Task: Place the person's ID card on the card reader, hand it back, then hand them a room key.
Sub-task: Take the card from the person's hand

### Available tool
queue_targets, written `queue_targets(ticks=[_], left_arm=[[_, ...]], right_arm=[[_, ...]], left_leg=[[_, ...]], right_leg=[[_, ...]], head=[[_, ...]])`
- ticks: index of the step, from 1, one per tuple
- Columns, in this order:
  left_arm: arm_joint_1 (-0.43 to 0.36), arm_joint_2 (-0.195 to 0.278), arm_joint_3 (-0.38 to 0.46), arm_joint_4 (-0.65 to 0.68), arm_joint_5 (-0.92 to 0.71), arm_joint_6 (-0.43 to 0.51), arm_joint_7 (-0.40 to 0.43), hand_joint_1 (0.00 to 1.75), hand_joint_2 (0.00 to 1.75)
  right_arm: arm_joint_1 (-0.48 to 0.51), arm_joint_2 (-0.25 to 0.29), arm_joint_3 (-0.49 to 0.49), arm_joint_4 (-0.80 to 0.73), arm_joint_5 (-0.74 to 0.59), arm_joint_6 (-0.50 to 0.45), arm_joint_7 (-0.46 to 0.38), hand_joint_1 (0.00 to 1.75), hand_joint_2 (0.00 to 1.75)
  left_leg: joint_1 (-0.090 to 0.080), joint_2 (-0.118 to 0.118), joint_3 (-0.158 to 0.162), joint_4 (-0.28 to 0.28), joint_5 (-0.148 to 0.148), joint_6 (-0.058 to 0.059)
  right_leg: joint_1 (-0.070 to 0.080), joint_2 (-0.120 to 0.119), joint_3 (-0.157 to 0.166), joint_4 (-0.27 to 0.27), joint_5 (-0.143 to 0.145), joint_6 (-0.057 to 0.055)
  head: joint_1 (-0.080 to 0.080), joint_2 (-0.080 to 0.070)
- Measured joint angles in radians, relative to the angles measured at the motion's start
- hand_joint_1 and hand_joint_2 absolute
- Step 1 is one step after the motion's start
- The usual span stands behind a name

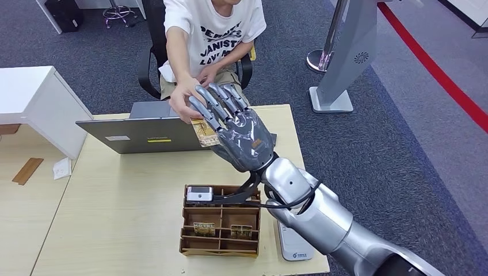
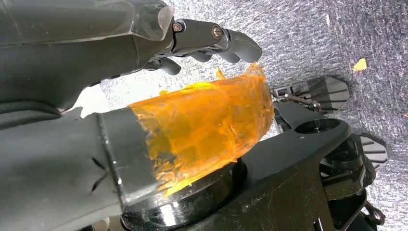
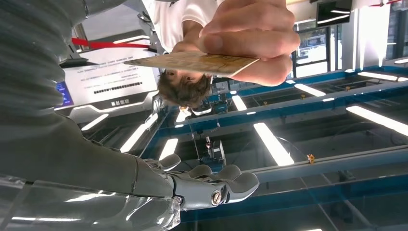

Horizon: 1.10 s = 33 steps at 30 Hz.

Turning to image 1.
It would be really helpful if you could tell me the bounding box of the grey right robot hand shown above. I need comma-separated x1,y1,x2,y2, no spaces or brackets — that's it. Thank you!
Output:
188,83,277,174

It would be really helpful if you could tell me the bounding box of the person's right hand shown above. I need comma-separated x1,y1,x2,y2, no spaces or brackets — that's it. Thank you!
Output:
169,74,208,125

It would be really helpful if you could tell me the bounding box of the person's left hand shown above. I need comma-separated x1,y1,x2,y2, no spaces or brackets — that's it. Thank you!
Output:
196,63,222,89

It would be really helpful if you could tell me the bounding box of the gold hotel key card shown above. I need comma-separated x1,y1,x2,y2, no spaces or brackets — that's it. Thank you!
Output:
190,118,221,148
230,224,253,241
193,222,216,237

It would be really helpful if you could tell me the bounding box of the person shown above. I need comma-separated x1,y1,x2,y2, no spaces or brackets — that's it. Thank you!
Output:
158,0,268,125

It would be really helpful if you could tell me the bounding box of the wooden card organizer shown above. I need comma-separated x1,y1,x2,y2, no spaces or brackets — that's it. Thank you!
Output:
179,184,262,259

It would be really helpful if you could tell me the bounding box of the white card reader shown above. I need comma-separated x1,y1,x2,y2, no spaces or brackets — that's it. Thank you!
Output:
277,221,316,262

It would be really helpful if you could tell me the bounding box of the grey laptop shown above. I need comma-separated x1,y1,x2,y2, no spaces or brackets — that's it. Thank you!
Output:
75,100,214,155

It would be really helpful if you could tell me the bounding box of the black office chair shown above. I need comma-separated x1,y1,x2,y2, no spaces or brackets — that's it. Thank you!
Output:
138,0,254,101

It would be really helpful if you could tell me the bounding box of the chrome stool base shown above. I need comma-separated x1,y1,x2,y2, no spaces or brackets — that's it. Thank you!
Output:
102,0,137,29

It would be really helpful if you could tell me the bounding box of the grey kiosk stand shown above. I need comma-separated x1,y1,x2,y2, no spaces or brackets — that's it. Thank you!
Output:
308,0,378,114

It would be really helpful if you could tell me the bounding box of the white paper slip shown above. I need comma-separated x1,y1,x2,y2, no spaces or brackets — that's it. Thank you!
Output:
52,156,73,181

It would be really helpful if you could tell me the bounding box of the black box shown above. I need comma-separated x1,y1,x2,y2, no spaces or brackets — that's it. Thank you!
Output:
44,0,85,34

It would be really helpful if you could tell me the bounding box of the white table leg panel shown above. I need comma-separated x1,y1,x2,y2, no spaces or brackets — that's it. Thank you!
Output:
35,0,64,35

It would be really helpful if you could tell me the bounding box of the brown wooden strip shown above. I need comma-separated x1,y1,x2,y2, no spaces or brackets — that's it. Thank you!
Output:
12,157,44,186

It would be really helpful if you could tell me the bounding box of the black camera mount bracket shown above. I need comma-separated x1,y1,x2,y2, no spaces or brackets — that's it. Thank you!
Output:
211,172,265,207

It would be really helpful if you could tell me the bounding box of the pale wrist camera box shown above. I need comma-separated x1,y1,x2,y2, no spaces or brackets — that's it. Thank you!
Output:
186,186,214,202

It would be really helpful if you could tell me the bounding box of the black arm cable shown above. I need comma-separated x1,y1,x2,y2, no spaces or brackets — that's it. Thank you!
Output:
263,179,324,211

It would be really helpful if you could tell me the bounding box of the chrome stanchion post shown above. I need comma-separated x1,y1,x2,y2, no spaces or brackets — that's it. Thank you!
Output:
306,0,349,74

